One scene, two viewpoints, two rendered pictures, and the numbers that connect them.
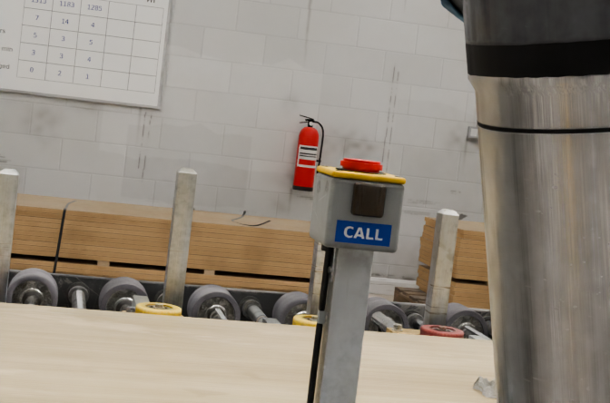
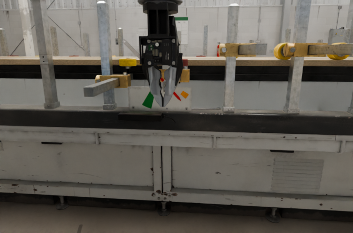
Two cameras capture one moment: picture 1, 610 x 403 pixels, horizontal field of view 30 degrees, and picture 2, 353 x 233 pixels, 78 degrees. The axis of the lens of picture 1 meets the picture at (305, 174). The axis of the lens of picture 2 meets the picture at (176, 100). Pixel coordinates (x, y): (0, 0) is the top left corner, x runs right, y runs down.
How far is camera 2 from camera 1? 0.97 m
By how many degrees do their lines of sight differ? 19
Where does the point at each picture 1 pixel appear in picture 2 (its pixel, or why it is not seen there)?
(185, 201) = (120, 34)
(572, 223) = not seen: outside the picture
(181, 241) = (120, 43)
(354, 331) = (39, 17)
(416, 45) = (242, 23)
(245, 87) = not seen: hidden behind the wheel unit
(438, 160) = not seen: hidden behind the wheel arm
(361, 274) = (38, 2)
